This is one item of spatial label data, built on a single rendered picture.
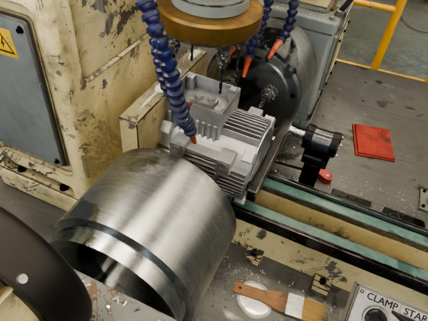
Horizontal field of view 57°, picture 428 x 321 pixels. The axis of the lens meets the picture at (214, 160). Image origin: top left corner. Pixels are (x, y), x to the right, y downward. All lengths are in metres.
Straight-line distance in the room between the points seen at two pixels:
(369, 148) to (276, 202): 0.45
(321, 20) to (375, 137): 0.44
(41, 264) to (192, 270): 0.29
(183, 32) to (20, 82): 0.32
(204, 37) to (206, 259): 0.33
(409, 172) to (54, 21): 1.03
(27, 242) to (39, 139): 0.58
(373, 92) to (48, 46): 1.20
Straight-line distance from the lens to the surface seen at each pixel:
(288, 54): 0.96
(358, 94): 1.55
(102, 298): 0.49
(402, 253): 0.99
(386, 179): 1.24
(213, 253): 0.61
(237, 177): 0.76
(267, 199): 0.96
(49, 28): 0.68
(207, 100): 0.80
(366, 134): 1.36
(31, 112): 0.83
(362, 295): 0.63
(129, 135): 0.74
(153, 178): 0.59
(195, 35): 0.63
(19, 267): 0.31
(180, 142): 0.78
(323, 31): 1.14
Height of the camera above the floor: 1.59
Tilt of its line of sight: 44 degrees down
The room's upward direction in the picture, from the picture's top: 6 degrees clockwise
